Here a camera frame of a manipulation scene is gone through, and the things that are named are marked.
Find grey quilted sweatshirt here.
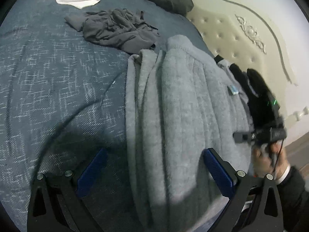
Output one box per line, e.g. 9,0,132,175
125,35,253,231

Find person's right hand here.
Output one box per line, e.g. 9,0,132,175
251,142,291,184

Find person's right dark sleeve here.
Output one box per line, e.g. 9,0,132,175
277,166,308,231

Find cream tufted headboard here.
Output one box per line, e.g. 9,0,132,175
187,0,308,144

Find blue patterned bed sheet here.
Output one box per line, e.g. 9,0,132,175
1,0,142,231

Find dark grey thin garment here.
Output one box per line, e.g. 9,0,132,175
65,9,160,54

